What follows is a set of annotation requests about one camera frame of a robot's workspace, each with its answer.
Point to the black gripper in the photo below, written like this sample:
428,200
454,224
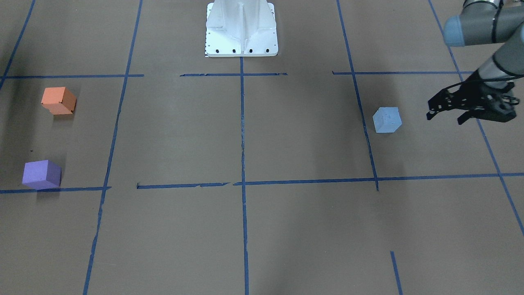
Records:
469,98

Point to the light blue foam block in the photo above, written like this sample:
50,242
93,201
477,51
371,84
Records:
387,120

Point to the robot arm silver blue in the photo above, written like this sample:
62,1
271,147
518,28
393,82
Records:
489,22

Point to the orange foam block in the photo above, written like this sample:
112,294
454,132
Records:
59,100

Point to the purple foam block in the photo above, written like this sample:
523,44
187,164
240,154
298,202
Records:
43,174

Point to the white camera stand pedestal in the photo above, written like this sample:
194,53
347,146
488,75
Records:
241,28

